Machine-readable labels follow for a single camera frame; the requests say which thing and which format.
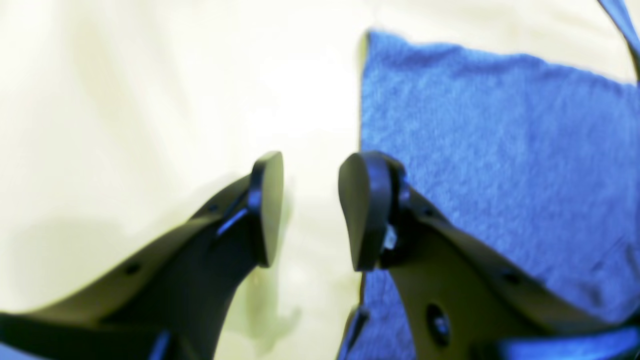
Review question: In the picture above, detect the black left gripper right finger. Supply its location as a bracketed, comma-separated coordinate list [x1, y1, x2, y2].
[338, 152, 639, 360]

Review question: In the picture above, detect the grey long-sleeve shirt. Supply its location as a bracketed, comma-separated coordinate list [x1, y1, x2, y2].
[337, 29, 639, 360]

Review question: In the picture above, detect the yellow table cloth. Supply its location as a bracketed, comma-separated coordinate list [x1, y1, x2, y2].
[1, 0, 636, 360]

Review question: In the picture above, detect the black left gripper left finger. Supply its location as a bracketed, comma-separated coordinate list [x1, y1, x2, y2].
[1, 151, 284, 360]

